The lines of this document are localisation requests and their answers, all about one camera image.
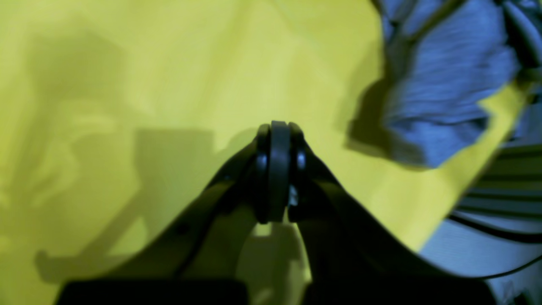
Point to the yellow tablecloth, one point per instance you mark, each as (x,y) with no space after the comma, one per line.
(116,113)

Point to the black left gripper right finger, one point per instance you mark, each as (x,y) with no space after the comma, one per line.
(353,258)

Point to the grey t-shirt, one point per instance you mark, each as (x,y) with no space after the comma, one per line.
(444,57)

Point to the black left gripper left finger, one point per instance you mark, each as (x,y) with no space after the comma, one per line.
(194,260)

